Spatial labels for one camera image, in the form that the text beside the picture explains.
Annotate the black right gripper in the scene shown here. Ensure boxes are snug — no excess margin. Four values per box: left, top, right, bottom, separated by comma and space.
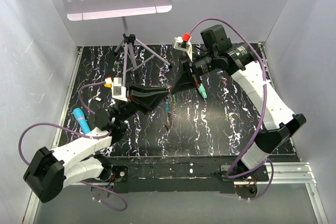
170, 50, 217, 94

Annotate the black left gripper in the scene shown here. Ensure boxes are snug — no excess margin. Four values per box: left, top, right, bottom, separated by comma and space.
115, 82, 169, 125

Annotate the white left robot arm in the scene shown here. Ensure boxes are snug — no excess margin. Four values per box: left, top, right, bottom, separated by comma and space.
23, 84, 170, 203

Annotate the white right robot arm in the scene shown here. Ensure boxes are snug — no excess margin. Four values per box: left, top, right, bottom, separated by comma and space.
171, 25, 307, 181

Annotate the small black white key fob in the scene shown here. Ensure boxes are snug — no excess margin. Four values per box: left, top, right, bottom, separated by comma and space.
94, 97, 102, 102

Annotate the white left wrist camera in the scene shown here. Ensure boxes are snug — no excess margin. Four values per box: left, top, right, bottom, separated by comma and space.
105, 77, 128, 102

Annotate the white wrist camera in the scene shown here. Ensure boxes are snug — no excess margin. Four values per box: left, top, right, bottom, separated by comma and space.
172, 33, 193, 62
105, 77, 128, 102

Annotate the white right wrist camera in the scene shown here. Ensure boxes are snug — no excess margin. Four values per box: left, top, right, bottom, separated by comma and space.
172, 33, 193, 62

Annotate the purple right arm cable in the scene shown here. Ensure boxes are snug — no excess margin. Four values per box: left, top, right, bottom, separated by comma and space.
188, 18, 275, 200

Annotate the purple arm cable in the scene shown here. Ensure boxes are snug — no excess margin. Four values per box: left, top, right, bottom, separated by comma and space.
18, 81, 128, 212
188, 18, 275, 200

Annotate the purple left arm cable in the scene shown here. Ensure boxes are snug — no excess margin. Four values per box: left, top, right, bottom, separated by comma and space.
18, 81, 128, 212

